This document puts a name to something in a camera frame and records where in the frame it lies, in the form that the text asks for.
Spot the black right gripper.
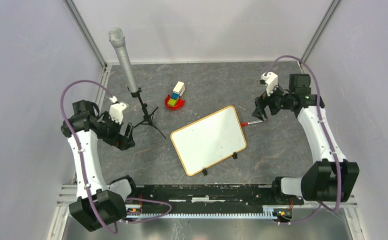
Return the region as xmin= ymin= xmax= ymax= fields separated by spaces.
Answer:
xmin=251 ymin=81 xmax=293 ymax=122

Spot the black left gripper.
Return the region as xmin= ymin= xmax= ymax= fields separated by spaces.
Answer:
xmin=97 ymin=111 xmax=135 ymax=151

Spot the red capped whiteboard marker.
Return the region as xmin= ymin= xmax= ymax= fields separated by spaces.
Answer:
xmin=240 ymin=120 xmax=265 ymax=127

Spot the yellow framed whiteboard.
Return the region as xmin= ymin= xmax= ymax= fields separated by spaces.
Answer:
xmin=170 ymin=105 xmax=247 ymax=176

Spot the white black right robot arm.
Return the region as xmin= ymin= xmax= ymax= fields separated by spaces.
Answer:
xmin=252 ymin=72 xmax=359 ymax=204

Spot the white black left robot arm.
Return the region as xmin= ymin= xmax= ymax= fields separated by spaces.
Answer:
xmin=61 ymin=100 xmax=139 ymax=232

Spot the black tripod microphone stand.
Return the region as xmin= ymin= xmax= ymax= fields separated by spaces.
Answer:
xmin=128 ymin=87 xmax=166 ymax=139

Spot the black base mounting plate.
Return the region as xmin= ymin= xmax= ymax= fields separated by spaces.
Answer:
xmin=129 ymin=184 xmax=304 ymax=215

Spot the silver microphone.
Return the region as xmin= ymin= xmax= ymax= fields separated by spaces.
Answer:
xmin=108 ymin=27 xmax=140 ymax=98

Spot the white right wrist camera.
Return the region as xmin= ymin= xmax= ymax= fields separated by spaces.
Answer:
xmin=259 ymin=72 xmax=278 ymax=96

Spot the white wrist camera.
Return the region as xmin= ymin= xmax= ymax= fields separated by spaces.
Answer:
xmin=109 ymin=96 xmax=128 ymax=125
xmin=259 ymin=72 xmax=278 ymax=96

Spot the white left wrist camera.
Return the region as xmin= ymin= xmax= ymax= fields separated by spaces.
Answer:
xmin=109 ymin=96 xmax=128 ymax=125

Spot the aluminium frame rail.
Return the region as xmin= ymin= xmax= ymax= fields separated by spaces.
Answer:
xmin=47 ymin=184 xmax=365 ymax=240

